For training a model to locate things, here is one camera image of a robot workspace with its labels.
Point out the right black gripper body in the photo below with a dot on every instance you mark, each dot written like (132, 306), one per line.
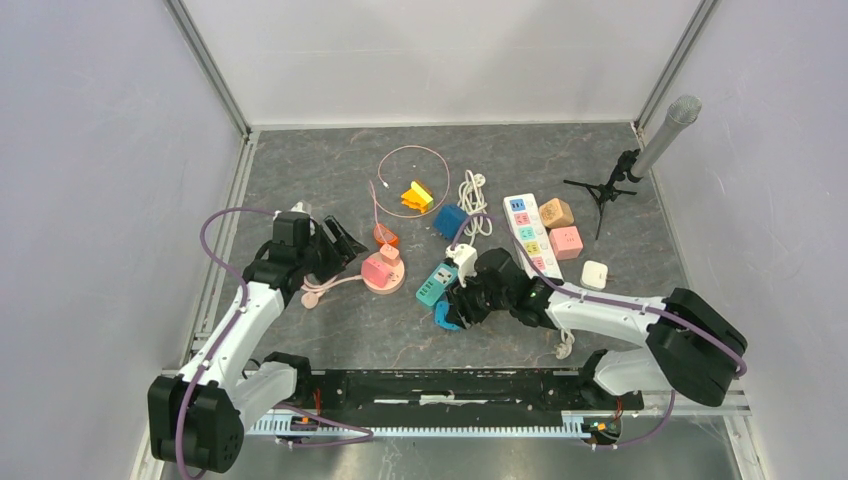
(478, 300)

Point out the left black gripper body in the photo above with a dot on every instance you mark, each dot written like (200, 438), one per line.
(319, 257)

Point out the hot pink square plug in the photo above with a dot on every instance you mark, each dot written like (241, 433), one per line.
(375, 273)

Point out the salmon usb charger block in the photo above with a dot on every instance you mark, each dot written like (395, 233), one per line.
(390, 255)

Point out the blue plug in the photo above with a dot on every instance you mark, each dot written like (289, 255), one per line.
(442, 310)

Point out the pink cube socket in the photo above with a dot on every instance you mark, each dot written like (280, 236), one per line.
(566, 242)

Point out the blue cube socket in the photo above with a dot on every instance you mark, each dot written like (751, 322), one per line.
(448, 220)

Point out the beige dragon cube socket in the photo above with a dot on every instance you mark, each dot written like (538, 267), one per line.
(556, 213)

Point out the white adapter plug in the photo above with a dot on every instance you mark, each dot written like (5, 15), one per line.
(594, 275)

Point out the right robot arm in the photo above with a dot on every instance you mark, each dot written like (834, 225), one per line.
(680, 342)

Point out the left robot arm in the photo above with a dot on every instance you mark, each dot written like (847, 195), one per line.
(198, 418)

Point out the pink round socket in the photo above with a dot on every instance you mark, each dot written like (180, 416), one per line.
(397, 278)

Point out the orange semicircle block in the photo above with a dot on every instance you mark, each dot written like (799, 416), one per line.
(384, 236)

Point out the teal power strip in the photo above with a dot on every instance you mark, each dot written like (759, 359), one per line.
(435, 286)

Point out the white long power strip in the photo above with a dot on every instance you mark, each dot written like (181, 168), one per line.
(534, 251)

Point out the yellow orange toy block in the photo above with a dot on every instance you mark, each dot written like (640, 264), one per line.
(417, 197)

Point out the black tripod stand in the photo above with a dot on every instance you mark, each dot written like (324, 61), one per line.
(608, 191)

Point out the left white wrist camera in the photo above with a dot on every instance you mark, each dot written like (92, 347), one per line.
(302, 207)

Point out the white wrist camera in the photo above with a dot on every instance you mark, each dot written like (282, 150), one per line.
(464, 257)
(302, 207)

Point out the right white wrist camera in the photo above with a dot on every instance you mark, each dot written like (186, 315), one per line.
(464, 257)

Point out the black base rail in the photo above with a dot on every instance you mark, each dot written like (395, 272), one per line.
(521, 397)

